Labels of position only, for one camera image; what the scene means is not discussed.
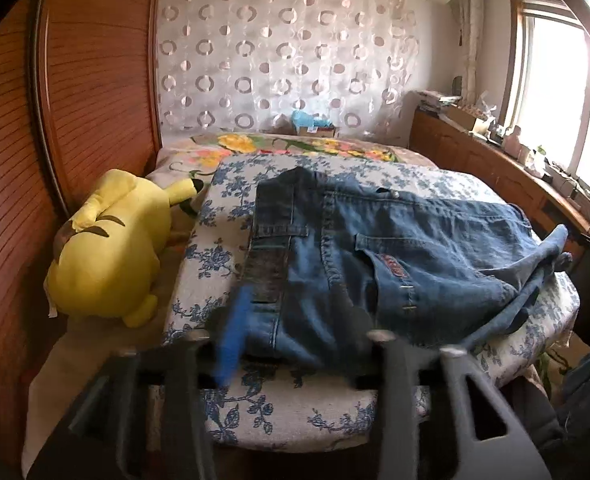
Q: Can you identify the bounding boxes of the pink floral blanket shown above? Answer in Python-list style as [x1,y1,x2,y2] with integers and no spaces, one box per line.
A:
[147,132,437,188]

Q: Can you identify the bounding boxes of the blue floral white quilt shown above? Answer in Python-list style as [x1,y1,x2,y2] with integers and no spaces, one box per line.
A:
[165,154,580,452]

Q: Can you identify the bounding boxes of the window with wooden frame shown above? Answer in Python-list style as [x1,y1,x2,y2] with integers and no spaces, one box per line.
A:
[503,0,590,193]

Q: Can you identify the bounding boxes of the blue denim jeans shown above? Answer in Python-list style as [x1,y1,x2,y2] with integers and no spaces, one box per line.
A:
[242,167,572,375]

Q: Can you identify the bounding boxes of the wooden side cabinet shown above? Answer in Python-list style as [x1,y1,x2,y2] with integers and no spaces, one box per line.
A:
[409,108,590,258]

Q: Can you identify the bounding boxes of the cardboard box on cabinet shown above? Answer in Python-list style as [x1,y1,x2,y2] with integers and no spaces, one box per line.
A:
[446,105,492,134]

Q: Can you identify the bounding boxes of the circle pattern sheer curtain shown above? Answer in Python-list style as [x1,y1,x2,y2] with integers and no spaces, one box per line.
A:
[156,0,420,136]

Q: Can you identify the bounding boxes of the wooden louvered wardrobe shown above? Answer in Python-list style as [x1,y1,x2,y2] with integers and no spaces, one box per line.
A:
[0,0,160,479]

